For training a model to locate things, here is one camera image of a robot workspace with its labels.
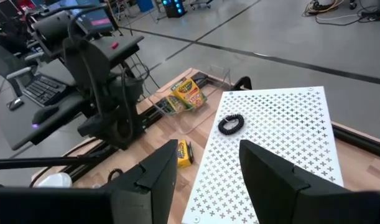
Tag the red button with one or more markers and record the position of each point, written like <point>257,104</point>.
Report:
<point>115,45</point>

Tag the small black device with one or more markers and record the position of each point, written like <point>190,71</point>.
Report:
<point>15,103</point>

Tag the black desk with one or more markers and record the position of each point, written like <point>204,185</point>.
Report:
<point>28,130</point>

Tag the computer tower blue lights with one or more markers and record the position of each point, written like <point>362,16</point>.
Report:
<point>174,7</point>

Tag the yellow green Crayola crayon box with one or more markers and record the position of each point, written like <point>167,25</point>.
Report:
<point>183,154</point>
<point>188,93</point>

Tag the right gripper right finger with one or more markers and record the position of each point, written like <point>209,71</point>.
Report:
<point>280,193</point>

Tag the blue screen monitor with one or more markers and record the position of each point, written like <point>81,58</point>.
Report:
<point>93,18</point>

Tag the black keyboard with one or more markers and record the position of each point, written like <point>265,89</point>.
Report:
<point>43,90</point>

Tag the white perforated shelf riser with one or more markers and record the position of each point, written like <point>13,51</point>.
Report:
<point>286,124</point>

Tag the clear plastic bin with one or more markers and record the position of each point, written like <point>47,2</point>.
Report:
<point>189,123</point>

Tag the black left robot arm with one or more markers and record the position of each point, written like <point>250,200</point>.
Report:
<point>93,62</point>

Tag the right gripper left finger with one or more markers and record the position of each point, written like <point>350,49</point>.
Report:
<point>152,186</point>

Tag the black computer mouse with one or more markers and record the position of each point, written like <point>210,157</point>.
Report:
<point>43,114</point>

